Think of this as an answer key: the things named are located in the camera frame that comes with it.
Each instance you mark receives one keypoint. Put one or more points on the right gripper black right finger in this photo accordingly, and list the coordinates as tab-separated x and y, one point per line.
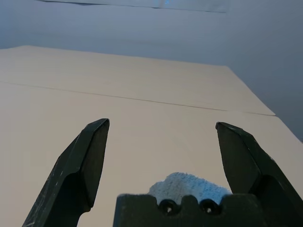
246	160

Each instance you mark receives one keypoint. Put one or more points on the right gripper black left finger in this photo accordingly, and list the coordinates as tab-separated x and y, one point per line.
71	165

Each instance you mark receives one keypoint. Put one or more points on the blue terry cloth rag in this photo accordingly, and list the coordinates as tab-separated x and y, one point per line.
187	184

